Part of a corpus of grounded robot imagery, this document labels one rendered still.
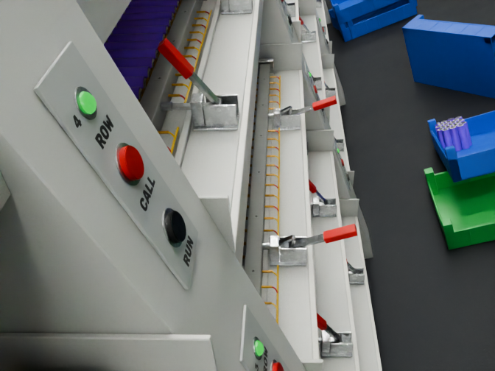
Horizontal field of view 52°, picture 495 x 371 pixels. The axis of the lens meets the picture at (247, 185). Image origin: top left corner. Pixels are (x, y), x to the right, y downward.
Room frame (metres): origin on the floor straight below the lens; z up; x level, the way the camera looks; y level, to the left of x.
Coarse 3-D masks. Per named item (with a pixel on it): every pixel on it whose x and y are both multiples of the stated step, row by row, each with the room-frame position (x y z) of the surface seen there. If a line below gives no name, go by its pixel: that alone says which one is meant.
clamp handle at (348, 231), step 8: (352, 224) 0.39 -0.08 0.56; (328, 232) 0.39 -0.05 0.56; (336, 232) 0.39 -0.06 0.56; (344, 232) 0.38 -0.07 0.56; (352, 232) 0.38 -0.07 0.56; (304, 240) 0.40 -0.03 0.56; (312, 240) 0.40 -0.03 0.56; (320, 240) 0.39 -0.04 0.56; (328, 240) 0.39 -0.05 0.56; (336, 240) 0.38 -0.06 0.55
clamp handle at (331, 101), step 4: (332, 96) 0.64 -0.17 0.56; (320, 100) 0.64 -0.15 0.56; (324, 100) 0.64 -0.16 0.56; (328, 100) 0.63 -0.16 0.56; (332, 100) 0.63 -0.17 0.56; (336, 100) 0.63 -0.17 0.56; (312, 104) 0.65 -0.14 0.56; (316, 104) 0.64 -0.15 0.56; (320, 104) 0.63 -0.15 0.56; (324, 104) 0.63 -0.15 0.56; (328, 104) 0.63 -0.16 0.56; (332, 104) 0.63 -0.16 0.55; (304, 108) 0.65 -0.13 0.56; (308, 108) 0.64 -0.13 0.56; (312, 108) 0.64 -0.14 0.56; (316, 108) 0.64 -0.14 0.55; (320, 108) 0.63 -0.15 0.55; (288, 112) 0.66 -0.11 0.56; (292, 112) 0.66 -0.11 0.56; (296, 112) 0.65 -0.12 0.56; (300, 112) 0.65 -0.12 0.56; (304, 112) 0.64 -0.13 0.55
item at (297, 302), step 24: (264, 48) 0.83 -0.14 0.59; (288, 48) 0.82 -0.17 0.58; (288, 72) 0.82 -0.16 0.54; (288, 96) 0.74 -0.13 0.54; (288, 144) 0.61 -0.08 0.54; (288, 168) 0.56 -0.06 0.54; (288, 192) 0.51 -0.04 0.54; (288, 216) 0.47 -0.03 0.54; (312, 264) 0.39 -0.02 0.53; (288, 288) 0.37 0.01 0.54; (312, 288) 0.36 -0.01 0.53; (288, 312) 0.34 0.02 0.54; (312, 312) 0.33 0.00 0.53; (288, 336) 0.31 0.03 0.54; (312, 336) 0.31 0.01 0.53; (312, 360) 0.25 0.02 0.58
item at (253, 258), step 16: (256, 112) 0.67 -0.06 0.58; (256, 128) 0.63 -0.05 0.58; (256, 144) 0.59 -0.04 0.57; (256, 160) 0.56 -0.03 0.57; (256, 176) 0.53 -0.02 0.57; (256, 192) 0.50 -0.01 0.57; (256, 208) 0.47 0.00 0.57; (256, 224) 0.45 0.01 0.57; (256, 240) 0.42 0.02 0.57; (256, 256) 0.40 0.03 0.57; (256, 272) 0.38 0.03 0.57; (272, 272) 0.39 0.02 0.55; (256, 288) 0.36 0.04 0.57
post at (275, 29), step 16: (272, 0) 0.82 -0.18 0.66; (272, 16) 0.83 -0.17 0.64; (272, 32) 0.83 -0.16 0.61; (288, 32) 0.82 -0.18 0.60; (304, 80) 0.82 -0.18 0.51; (304, 96) 0.82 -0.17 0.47; (320, 128) 0.82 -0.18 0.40; (336, 144) 0.90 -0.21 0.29; (336, 160) 0.82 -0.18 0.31; (336, 176) 0.82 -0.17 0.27; (352, 192) 0.87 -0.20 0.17; (368, 240) 0.85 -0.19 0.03; (368, 256) 0.82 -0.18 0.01
